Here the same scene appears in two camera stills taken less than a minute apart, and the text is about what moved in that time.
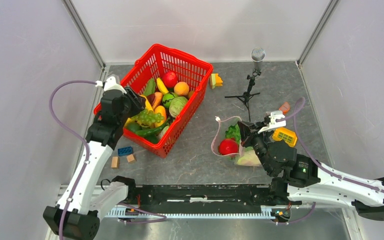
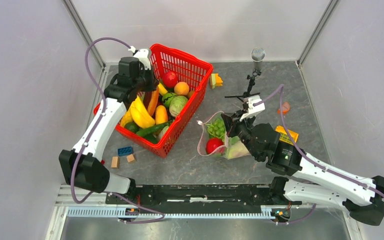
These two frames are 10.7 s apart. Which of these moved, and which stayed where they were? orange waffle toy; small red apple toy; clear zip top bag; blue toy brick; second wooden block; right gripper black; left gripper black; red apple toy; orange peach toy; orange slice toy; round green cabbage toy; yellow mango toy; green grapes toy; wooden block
Moved: green grapes toy; small red apple toy; clear zip top bag; left gripper black; right gripper black
Stayed: orange slice toy; blue toy brick; orange waffle toy; orange peach toy; round green cabbage toy; red apple toy; yellow mango toy; wooden block; second wooden block
